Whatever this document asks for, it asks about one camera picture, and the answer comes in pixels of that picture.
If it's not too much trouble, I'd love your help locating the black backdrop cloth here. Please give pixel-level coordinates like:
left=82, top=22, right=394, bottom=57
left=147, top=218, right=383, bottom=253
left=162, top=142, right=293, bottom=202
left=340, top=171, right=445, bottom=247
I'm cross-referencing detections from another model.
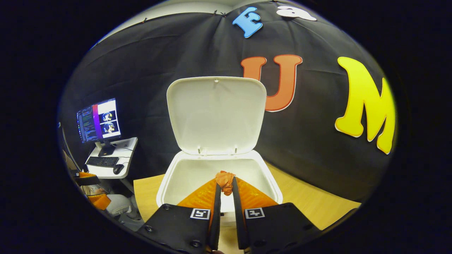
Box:
left=58, top=0, right=398, bottom=203

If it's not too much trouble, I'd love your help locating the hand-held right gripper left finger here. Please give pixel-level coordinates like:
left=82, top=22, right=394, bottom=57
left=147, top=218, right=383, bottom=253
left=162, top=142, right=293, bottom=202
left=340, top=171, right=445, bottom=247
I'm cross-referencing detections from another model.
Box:
left=137, top=177, right=222, bottom=254

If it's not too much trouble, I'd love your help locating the computer monitor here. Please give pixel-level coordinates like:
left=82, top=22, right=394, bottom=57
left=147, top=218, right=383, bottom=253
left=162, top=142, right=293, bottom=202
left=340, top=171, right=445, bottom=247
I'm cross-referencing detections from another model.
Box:
left=76, top=98, right=122, bottom=157

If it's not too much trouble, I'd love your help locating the white side table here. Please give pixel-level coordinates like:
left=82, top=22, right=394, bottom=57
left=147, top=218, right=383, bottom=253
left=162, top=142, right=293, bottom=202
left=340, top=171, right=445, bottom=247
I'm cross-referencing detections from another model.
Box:
left=85, top=137, right=139, bottom=194

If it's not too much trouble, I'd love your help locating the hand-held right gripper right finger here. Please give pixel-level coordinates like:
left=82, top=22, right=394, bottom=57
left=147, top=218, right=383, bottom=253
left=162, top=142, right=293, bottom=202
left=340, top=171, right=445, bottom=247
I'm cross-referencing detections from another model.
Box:
left=231, top=176, right=322, bottom=254

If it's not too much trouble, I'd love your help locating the orange paper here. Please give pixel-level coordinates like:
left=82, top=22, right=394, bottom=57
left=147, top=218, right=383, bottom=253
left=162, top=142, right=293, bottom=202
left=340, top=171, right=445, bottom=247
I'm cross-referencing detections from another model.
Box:
left=215, top=171, right=236, bottom=196

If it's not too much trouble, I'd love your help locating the wooden desktop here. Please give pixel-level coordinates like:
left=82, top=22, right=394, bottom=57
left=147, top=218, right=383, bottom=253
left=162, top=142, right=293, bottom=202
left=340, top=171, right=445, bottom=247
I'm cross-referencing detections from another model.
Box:
left=133, top=162, right=361, bottom=254

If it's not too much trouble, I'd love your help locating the black keyboard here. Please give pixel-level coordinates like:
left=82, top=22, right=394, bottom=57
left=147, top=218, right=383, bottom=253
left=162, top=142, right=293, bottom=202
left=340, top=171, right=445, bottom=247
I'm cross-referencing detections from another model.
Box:
left=85, top=156, right=120, bottom=168

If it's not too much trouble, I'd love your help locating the white desktop garbage bin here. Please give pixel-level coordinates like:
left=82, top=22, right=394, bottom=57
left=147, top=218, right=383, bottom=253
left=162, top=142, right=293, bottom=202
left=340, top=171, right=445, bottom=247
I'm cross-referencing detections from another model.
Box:
left=156, top=77, right=283, bottom=226

